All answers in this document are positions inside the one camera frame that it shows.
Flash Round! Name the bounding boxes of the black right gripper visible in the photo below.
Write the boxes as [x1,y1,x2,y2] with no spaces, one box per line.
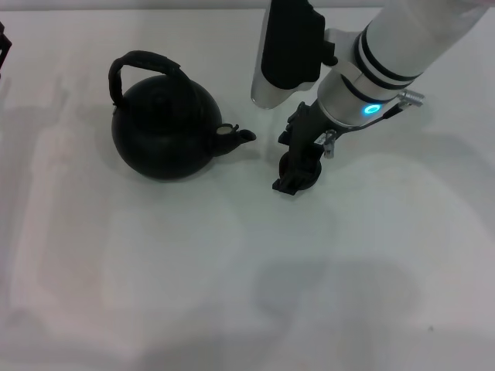
[271,100,342,196]

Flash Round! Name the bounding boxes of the small black teacup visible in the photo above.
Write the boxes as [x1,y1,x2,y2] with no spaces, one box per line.
[278,153,323,191]

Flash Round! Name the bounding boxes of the black round teapot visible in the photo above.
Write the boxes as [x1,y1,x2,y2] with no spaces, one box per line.
[108,49,257,182]

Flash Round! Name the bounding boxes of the small metal cable clip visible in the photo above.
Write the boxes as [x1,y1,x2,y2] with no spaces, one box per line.
[323,130,337,160]

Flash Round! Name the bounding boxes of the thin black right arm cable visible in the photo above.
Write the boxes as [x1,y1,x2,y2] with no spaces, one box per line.
[328,103,401,137]

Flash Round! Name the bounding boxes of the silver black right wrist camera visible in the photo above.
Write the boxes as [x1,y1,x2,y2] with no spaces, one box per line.
[250,0,338,111]

